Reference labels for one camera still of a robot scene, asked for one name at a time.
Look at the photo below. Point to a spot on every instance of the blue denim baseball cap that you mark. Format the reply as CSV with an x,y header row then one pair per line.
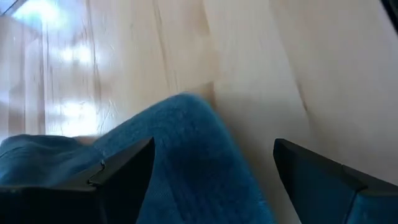
x,y
192,149

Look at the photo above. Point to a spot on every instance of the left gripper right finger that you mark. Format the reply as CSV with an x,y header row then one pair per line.
x,y
317,186

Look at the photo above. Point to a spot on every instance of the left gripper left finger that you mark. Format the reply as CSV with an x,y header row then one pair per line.
x,y
127,180

